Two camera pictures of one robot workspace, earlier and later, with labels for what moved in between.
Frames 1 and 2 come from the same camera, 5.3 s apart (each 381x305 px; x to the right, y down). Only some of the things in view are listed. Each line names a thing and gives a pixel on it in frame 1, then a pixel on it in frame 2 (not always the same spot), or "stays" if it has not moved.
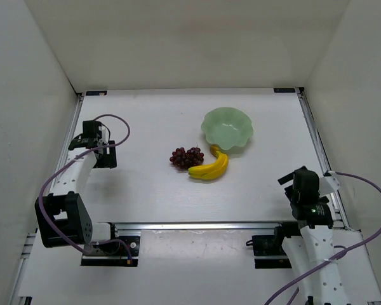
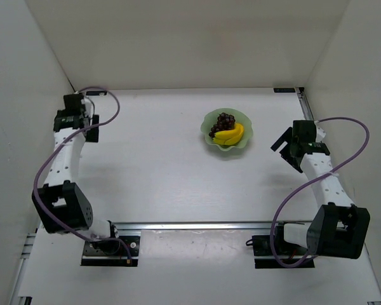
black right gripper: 286,179 → 286,150
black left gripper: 108,154 → 92,129
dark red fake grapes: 185,159 → 225,121
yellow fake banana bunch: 212,171 → 229,137
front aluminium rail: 195,227 stays
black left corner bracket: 96,93 stays
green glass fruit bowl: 227,127 stays
